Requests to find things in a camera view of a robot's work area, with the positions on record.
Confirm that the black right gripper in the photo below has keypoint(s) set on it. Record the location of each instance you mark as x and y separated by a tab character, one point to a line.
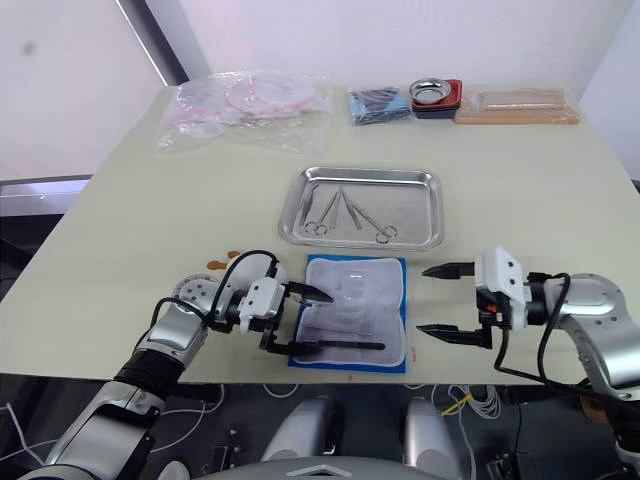
487	312

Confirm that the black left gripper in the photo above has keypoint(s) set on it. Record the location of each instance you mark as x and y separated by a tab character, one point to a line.
270	340

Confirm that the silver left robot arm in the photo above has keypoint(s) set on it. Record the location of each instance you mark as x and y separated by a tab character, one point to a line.
170	330

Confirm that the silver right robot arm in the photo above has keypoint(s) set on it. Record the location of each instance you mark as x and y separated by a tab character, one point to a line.
590	295

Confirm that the thin steel instrument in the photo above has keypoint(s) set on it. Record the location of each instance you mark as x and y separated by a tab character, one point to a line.
345	330

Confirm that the blue surgical instrument pack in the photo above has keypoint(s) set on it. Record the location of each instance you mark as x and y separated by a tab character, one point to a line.
352	310

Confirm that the rectangular metal tray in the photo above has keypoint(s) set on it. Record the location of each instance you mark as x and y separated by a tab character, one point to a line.
410	210

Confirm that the black plastic tray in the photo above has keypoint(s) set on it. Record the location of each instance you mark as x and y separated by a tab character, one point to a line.
435	114

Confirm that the red plastic tray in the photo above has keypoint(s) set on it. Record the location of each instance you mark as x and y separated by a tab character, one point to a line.
456	95

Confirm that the folded blue instrument pack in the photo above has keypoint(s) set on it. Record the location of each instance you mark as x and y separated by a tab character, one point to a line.
380	106

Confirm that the grey rounded robot leg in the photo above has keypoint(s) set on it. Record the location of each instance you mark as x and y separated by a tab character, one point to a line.
430	435
305	430

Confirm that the straight steel scissors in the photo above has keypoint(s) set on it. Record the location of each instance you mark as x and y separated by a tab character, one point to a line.
372	222

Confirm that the curved steel forceps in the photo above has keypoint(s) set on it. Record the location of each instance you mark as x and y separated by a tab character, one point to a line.
311	210

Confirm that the steel tweezers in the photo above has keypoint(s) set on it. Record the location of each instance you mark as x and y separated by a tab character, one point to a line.
332	210
350	210

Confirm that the dark grey robot torso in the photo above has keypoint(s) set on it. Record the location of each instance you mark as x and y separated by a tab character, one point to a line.
320	470

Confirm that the round metal bowl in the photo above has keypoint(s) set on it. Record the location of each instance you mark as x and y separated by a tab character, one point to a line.
430	91

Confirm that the clear bag of petri dishes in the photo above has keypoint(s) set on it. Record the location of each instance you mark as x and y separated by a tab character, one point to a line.
250	107

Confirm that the grey side bench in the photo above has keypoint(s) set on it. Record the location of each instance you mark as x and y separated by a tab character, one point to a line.
35	192

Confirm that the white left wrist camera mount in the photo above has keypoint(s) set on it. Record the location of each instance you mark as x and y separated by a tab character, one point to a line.
264	300

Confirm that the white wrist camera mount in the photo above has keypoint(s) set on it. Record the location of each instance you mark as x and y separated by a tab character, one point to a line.
502	280
264	300

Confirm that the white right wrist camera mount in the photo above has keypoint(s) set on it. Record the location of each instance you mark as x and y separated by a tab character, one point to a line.
502	280

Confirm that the dark window frame post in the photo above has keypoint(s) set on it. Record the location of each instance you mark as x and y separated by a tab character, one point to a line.
165	45

